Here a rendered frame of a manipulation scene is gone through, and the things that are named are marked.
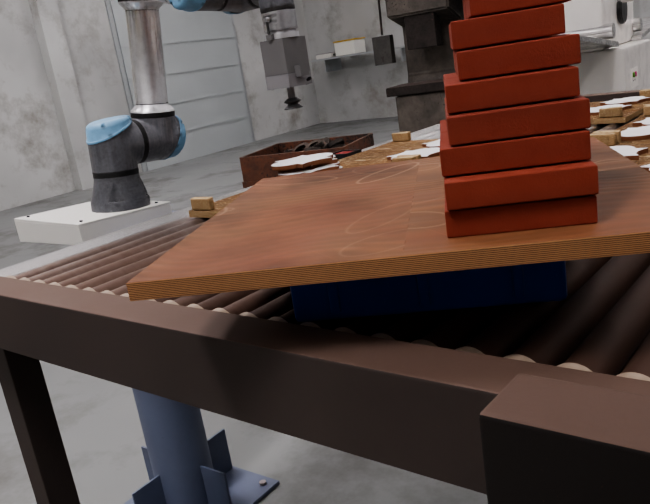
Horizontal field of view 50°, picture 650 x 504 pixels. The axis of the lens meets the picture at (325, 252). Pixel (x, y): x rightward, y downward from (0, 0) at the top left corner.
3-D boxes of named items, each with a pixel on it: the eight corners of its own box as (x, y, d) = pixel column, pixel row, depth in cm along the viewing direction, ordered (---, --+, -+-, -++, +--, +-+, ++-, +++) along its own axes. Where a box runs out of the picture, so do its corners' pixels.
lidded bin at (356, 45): (367, 51, 1252) (365, 36, 1245) (355, 53, 1222) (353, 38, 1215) (346, 54, 1280) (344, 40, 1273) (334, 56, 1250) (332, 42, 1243)
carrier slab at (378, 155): (308, 176, 181) (307, 170, 181) (392, 146, 211) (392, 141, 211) (423, 173, 159) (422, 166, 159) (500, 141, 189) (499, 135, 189)
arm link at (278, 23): (302, 8, 150) (279, 9, 143) (305, 30, 151) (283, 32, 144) (275, 13, 154) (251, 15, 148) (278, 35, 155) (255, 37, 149)
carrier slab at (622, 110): (504, 130, 208) (502, 115, 207) (555, 109, 238) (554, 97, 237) (625, 122, 186) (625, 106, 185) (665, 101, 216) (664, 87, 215)
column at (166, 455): (100, 524, 204) (21, 241, 181) (194, 456, 232) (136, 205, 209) (187, 564, 181) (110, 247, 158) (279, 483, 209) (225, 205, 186)
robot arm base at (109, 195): (79, 211, 181) (72, 174, 178) (125, 200, 192) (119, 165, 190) (117, 213, 172) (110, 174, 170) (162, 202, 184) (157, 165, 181)
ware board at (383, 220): (129, 301, 63) (125, 283, 62) (263, 189, 110) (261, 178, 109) (731, 245, 53) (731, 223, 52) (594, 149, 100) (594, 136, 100)
